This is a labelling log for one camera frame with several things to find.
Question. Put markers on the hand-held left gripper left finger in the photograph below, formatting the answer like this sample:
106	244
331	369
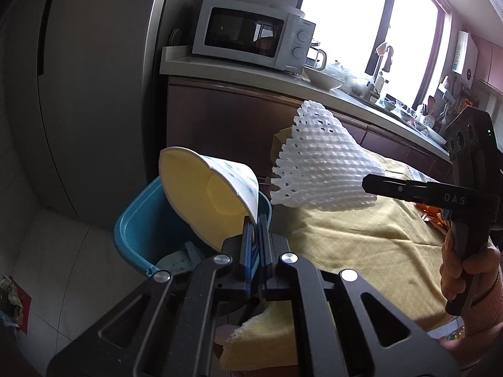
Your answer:
250	259

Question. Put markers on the metal kitchen faucet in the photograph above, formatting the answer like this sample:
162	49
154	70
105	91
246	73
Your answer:
379	66

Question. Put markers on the yellow patterned tablecloth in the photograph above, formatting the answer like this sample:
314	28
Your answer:
353	251

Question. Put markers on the white water heater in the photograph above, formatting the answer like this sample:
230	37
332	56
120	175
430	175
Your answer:
464	53

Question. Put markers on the red packet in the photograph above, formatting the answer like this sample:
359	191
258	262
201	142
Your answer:
24	308

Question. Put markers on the white oval plate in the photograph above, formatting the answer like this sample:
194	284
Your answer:
437	136

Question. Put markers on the brown kitchen cabinet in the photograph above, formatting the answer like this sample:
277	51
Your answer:
220	118

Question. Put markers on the green packet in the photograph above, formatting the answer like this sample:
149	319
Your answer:
7	290

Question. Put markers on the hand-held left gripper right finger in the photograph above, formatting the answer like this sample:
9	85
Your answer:
264	259

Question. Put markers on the white utensil holder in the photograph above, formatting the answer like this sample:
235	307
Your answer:
426	121

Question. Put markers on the tan cardboard box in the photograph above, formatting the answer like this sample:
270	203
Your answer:
282	145

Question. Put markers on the grey refrigerator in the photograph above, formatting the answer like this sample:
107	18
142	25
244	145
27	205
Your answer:
98	86

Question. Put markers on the blue plastic bin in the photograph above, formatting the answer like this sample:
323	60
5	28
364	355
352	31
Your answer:
137	231

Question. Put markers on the kitchen window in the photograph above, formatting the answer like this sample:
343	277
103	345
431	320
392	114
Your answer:
346	15

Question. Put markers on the light blue packet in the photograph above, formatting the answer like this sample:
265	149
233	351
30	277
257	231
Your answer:
8	319

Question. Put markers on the pale crumpled wrapper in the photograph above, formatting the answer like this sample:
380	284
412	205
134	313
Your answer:
177	262

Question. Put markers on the white soap bottle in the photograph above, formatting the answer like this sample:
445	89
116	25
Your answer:
379	83

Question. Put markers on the white foam fruit net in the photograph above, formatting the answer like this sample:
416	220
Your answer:
326	157

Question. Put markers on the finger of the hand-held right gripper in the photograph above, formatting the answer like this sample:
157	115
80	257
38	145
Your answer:
393	190

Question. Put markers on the patterned ceramic bowl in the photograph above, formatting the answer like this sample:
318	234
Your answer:
406	114
419	125
389	105

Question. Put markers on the white dotted paper cup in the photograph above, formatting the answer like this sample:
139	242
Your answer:
184	180

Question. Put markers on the person's right forearm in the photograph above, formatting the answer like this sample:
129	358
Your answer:
493	314

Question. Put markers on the large white bowl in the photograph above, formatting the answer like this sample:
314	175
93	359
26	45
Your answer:
324	78

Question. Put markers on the clear plastic bags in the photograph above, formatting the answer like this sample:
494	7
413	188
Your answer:
349	76

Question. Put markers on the white microwave oven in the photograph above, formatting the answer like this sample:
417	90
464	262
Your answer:
243	31

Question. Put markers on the orange snack wrapper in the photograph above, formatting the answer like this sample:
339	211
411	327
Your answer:
432	216

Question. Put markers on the person's right hand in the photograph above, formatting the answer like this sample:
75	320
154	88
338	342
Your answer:
448	271

